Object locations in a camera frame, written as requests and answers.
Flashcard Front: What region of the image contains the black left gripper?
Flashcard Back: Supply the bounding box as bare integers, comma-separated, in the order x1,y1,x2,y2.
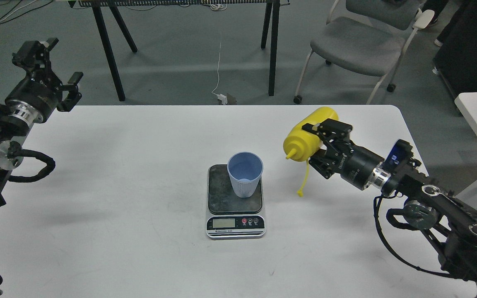
5,38,84,124

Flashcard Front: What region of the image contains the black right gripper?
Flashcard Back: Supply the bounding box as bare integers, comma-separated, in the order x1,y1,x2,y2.
301,119,385,190

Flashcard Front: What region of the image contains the yellow squeeze seasoning bottle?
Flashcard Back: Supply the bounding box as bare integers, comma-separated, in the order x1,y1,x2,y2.
283,107,339,197

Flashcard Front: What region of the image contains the blue ribbed plastic cup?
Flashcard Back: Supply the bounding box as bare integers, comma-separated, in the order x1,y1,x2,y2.
226,151,263,198

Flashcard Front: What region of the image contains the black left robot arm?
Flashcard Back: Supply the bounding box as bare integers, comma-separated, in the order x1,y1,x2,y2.
0,38,83,207

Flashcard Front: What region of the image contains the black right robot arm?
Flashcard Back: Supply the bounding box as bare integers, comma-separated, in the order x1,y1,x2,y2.
298,119,477,282

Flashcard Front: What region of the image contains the digital kitchen scale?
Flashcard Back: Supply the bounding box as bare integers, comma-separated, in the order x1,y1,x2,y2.
206,164,266,240

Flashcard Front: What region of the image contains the black-legged background table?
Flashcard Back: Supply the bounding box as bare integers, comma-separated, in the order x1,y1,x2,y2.
69,0,282,102

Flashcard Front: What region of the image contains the grey office chair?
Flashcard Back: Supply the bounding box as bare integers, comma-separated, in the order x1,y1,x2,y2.
293,0,435,104

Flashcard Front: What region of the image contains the white charger cable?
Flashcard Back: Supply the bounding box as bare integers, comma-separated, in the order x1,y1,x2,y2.
212,31,237,105

